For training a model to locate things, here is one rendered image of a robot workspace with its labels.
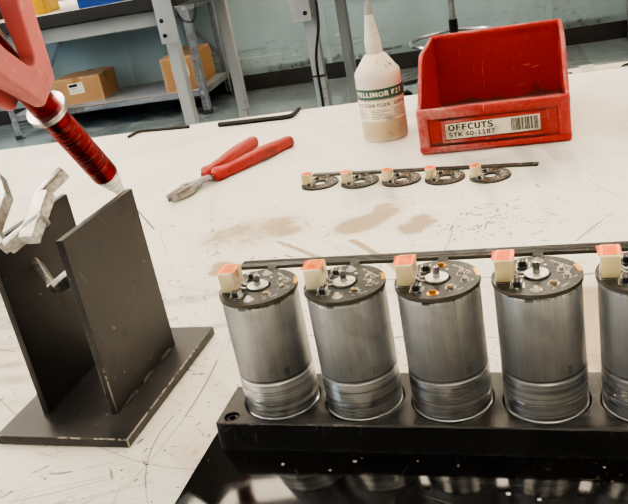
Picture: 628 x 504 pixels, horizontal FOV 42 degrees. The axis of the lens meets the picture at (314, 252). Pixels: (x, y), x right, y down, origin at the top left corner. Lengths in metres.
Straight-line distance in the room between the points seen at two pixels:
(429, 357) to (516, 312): 0.03
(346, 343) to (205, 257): 0.23
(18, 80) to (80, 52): 4.99
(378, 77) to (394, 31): 4.15
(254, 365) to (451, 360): 0.06
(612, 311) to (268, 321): 0.10
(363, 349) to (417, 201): 0.25
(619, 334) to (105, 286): 0.18
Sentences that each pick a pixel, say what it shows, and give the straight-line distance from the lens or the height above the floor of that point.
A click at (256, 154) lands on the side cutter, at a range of 0.61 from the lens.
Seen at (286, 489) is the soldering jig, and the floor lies 0.76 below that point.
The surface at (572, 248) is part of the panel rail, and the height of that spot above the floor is 0.81.
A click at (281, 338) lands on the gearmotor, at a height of 0.80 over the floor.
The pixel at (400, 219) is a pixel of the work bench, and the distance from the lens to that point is 0.46.
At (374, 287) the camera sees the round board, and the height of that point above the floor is 0.81.
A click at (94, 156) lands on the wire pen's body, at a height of 0.84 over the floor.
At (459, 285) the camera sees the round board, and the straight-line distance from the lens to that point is 0.23.
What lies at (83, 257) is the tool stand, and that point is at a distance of 0.31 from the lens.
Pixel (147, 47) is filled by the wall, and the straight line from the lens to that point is 5.11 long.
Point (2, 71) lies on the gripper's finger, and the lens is 0.29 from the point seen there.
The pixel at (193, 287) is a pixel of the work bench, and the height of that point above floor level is 0.75.
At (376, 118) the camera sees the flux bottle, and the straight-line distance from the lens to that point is 0.61.
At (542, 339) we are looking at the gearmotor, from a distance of 0.23.
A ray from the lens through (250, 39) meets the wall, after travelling 4.90.
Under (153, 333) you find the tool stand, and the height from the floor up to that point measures 0.77.
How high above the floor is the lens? 0.92
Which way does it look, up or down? 22 degrees down
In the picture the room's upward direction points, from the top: 11 degrees counter-clockwise
